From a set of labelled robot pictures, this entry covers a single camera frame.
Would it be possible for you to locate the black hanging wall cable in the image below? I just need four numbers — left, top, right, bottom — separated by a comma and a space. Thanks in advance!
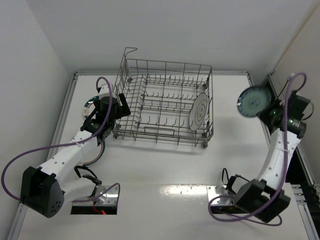
273, 73, 295, 101

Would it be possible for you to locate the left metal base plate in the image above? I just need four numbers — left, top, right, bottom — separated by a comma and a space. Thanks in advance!
72, 183, 120, 207

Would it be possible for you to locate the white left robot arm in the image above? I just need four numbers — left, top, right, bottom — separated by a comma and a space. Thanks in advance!
20, 90, 131, 218

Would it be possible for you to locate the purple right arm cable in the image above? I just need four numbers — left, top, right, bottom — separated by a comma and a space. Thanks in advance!
207, 72, 308, 223

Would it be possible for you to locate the white plate green red rim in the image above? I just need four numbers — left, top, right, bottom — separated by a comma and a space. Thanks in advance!
82, 96, 100, 119

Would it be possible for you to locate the small teal patterned plate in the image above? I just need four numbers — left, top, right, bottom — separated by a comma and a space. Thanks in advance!
236, 86, 272, 118

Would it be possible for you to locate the large white plate blue rim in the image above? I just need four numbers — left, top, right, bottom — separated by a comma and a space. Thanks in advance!
188, 93, 209, 132

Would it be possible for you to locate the grey wire dish rack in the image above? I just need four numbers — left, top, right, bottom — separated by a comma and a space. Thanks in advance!
113, 47, 214, 148

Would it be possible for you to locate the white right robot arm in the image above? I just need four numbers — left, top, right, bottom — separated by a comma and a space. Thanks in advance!
233, 92, 312, 224

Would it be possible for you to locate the metal base plate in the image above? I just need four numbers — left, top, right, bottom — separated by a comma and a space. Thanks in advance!
206, 185, 235, 207
72, 183, 120, 207

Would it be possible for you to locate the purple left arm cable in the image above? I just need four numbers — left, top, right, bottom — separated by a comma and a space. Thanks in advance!
1, 76, 121, 204

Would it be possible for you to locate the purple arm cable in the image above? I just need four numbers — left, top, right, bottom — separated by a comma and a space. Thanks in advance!
1, 76, 121, 204
207, 72, 308, 223

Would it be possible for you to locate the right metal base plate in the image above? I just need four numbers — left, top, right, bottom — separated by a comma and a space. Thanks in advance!
206, 185, 235, 207

